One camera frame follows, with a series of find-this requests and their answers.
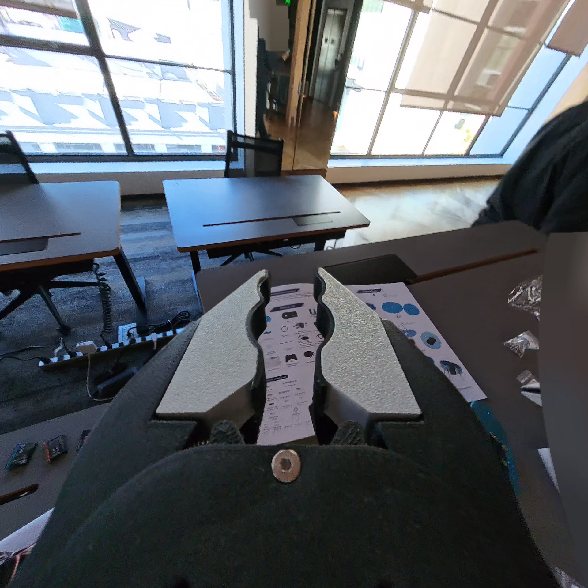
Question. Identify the white instruction booklet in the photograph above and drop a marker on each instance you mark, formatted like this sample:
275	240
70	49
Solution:
289	367

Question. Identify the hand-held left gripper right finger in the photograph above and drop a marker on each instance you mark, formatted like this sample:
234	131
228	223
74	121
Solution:
367	367

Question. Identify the small blue edged circuit module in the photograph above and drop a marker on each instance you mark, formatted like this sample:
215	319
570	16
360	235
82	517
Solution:
20	454

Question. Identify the clear bag of dark screws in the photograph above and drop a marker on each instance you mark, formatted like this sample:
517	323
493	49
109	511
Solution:
521	343

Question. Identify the checkered power strip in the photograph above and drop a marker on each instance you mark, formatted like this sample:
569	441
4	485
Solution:
115	342

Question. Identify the large window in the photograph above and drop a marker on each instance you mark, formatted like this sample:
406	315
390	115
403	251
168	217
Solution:
160	92
404	124

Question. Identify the small clear parts bag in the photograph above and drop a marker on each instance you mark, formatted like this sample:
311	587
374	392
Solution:
528	381

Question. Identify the dark grey desk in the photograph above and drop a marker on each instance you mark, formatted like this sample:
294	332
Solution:
55	206
252	197
459	285
46	487

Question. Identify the crumpled clear plastic wrap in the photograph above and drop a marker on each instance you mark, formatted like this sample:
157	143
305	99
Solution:
526	294

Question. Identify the metal framed door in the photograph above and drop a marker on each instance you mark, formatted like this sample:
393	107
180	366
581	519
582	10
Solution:
330	55

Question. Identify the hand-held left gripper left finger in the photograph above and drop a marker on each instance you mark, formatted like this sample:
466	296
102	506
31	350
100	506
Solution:
216	367

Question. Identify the black power adapter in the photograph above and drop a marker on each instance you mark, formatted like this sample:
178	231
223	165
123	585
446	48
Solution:
115	380

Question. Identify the teal acrylic plate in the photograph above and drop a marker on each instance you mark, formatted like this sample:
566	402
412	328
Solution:
494	427

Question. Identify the small red edged circuit module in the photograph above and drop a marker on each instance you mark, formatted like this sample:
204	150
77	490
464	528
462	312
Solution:
55	448
83	438

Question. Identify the beige roller blind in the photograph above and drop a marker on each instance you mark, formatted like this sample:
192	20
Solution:
482	55

